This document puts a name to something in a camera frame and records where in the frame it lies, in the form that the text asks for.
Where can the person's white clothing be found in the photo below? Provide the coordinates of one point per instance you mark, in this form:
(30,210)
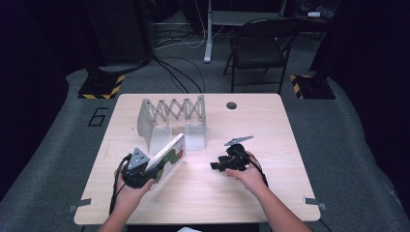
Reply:
(189,230)

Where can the black upright cabinet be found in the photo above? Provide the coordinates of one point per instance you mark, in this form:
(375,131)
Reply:
(119,29)

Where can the person's right hand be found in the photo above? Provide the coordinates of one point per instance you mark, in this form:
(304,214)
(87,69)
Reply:
(249,179)

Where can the white desk leg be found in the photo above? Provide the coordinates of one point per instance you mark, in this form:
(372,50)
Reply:
(209,35)

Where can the grey expandable bookend rack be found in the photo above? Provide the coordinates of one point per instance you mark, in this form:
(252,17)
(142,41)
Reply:
(170,122)

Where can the dark round table grommet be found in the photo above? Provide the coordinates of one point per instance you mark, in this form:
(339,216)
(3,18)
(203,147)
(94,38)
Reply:
(231,105)

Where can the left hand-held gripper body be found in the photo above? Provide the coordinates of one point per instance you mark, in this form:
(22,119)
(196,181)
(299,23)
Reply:
(137,170)

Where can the black folding chair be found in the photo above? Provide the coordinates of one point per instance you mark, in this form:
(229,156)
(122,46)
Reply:
(257,48)

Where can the person's left hand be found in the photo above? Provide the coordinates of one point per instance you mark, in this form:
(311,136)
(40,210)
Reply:
(132,195)

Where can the grey table edge bracket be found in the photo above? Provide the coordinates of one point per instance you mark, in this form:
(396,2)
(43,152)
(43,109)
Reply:
(314,203)
(79,204)

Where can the white caterpillar picture book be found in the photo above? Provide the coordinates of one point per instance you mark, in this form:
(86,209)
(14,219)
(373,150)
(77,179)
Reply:
(170,154)

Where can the small white device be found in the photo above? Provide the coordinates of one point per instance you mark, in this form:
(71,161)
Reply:
(314,14)

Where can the black yellow striped stand base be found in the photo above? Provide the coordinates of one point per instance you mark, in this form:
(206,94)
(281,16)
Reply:
(312,87)
(101,87)

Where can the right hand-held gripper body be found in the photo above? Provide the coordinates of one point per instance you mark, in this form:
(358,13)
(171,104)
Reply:
(237,159)

